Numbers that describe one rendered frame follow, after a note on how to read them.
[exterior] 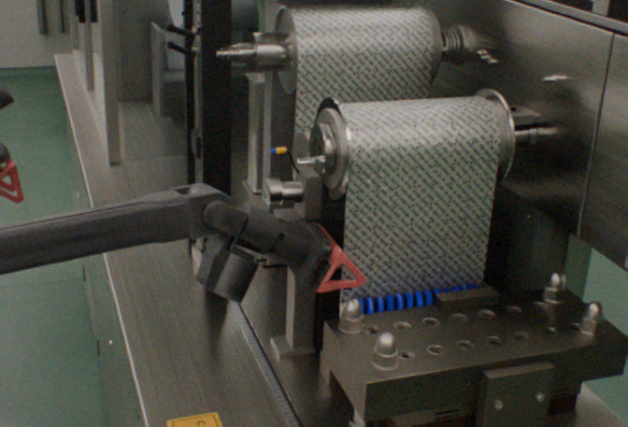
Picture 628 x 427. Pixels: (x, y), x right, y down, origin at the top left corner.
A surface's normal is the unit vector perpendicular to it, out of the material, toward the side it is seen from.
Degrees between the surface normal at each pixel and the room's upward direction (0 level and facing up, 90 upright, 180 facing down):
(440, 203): 90
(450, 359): 0
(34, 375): 0
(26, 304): 0
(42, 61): 90
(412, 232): 90
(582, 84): 90
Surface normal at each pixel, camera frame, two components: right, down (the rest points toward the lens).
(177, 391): 0.04, -0.93
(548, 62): -0.95, 0.09
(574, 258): 0.32, 0.36
